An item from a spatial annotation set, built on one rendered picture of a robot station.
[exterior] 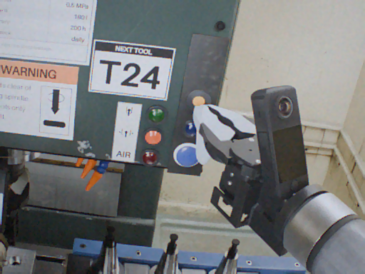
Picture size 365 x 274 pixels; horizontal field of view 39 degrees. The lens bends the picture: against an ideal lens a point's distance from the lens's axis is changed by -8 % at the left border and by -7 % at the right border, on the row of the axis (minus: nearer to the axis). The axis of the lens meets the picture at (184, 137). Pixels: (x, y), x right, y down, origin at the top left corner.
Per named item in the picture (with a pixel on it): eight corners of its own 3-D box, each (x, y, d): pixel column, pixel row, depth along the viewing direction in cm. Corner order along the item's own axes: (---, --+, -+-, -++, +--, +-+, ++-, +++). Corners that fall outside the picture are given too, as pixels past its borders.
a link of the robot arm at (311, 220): (321, 226, 48) (373, 203, 52) (289, 198, 51) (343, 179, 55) (296, 281, 52) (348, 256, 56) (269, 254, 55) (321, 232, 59)
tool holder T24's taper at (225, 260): (232, 271, 102) (240, 247, 99) (237, 287, 99) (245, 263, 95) (209, 271, 101) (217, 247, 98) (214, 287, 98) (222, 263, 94)
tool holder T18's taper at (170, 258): (175, 266, 101) (180, 241, 98) (180, 282, 98) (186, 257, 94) (152, 267, 100) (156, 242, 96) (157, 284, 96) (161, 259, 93)
